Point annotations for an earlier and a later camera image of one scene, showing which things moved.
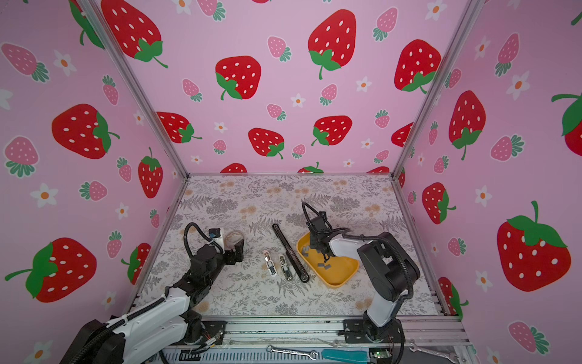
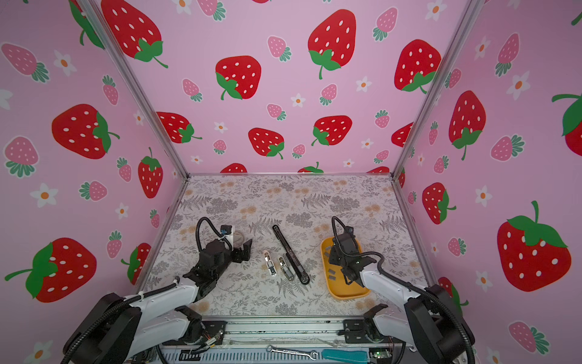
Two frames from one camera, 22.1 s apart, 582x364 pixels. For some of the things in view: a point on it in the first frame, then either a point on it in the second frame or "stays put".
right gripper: x=311 y=242 -> x=332 y=255
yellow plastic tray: x=336 y=271 -> x=337 y=286
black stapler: x=297 y=265 stays put
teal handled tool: x=355 y=356 stays put
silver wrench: x=310 y=354 stays put
